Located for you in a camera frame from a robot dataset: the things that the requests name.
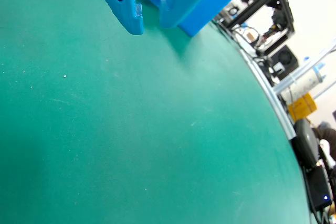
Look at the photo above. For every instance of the person in dark clothes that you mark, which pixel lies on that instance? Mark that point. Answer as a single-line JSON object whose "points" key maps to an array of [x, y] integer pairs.
{"points": [[326, 133]]}

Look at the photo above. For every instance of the dark grey rounded device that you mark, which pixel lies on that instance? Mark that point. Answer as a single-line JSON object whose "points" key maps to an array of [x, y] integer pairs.
{"points": [[305, 142]]}

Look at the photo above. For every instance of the aluminium table edge rail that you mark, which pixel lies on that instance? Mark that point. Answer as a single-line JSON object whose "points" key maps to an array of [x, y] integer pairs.
{"points": [[273, 100]]}

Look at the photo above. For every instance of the black adapter with blue light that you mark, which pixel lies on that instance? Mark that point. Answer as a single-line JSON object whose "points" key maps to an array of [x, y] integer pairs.
{"points": [[319, 190]]}

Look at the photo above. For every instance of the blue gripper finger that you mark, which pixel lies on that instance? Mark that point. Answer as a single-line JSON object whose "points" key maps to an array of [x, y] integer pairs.
{"points": [[183, 1], [123, 3]]}

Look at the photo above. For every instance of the white cylinder with blue cap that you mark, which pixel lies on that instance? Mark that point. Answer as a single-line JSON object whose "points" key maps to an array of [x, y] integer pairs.
{"points": [[304, 85]]}

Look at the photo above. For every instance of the yellow cardboard box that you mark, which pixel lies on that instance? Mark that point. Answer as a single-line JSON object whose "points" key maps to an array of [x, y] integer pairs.
{"points": [[302, 107]]}

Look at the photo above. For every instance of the black frame 3D printer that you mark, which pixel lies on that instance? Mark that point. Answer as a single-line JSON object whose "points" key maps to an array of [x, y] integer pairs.
{"points": [[258, 3]]}

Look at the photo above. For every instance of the blue plastic box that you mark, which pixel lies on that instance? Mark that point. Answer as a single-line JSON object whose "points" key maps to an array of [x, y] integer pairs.
{"points": [[207, 9]]}

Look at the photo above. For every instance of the clear plastic tube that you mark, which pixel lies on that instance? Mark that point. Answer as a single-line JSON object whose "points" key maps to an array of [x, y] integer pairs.
{"points": [[299, 75]]}

